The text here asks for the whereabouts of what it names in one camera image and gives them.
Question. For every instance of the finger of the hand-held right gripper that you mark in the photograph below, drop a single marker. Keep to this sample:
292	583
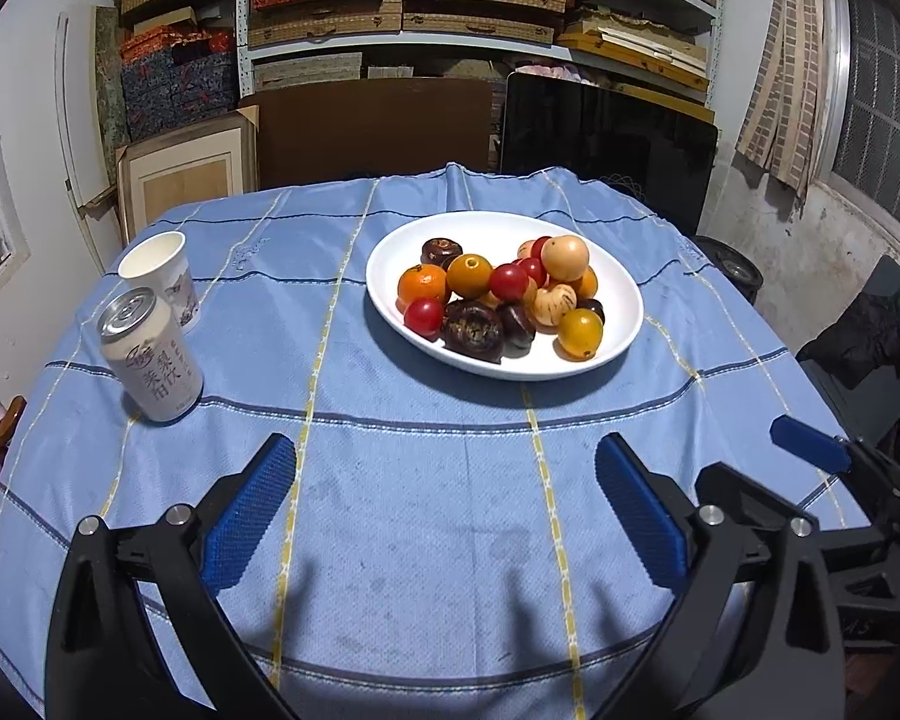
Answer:
806	441
735	491

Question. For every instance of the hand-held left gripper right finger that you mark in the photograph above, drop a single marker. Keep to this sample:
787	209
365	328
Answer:
641	517

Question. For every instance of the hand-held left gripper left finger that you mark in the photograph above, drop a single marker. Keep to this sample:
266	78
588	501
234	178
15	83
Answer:
247	510

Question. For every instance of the yellow orange tomato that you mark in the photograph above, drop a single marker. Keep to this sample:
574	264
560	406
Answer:
579	333
469	275

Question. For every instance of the small dark purple plum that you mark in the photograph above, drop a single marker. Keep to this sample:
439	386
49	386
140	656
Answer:
592	307

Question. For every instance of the large orange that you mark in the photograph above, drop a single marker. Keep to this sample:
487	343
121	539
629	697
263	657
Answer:
588	285

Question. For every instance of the large dark brown mangosteen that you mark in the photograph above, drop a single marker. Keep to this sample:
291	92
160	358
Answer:
472	328

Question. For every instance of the red cherry tomato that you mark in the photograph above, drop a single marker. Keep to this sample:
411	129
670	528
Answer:
534	270
424	315
508	281
541	246

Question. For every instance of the peach coloured round fruit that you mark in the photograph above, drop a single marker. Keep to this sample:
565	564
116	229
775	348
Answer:
565	256

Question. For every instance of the small orange mandarin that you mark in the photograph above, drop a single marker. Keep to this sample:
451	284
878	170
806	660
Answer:
420	285

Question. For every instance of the tan round longan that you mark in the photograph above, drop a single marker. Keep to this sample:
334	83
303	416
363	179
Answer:
526	249

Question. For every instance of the white oval plate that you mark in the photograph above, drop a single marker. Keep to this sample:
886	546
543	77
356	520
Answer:
495	229

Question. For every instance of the small dark brown mangosteen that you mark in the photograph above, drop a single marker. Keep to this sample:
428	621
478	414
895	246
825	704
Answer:
441	250

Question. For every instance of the black jacket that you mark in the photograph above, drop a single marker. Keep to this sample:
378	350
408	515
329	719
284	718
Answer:
870	337

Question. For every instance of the white drink can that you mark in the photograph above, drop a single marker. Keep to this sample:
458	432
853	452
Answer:
154	367

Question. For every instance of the blue plaid tablecloth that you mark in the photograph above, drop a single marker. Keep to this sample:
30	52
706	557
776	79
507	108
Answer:
420	465

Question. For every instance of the black chair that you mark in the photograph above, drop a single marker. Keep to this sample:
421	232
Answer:
881	274

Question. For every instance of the black round stool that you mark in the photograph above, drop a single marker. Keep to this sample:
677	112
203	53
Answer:
735	270

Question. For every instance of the wooden chair back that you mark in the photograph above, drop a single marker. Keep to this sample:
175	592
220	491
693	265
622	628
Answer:
9	420

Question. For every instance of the white paper cup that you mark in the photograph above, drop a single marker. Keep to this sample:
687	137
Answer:
157	270

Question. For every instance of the framed picture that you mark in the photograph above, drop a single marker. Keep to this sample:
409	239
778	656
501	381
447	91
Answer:
187	180

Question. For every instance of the brick pattern hanging sheet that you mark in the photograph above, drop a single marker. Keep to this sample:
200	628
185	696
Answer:
784	90

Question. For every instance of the black glossy panel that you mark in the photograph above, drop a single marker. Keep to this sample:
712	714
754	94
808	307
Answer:
607	142

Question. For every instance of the brown board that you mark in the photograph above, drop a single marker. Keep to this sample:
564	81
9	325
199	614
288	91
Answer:
367	127

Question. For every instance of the white leaning panel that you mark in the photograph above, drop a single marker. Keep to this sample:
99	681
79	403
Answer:
79	127

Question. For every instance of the blue patterned boxes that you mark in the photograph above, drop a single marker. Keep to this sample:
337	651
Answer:
176	90

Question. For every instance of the yellow flat boxes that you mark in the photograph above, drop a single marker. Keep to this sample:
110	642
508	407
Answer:
630	52

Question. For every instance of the pink fabric bundle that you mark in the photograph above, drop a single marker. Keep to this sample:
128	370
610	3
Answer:
562	71

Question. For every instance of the green marbled panel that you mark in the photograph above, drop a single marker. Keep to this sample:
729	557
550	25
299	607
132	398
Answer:
111	75

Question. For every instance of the shelf with flat boxes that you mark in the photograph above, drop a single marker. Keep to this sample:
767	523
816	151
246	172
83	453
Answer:
322	26

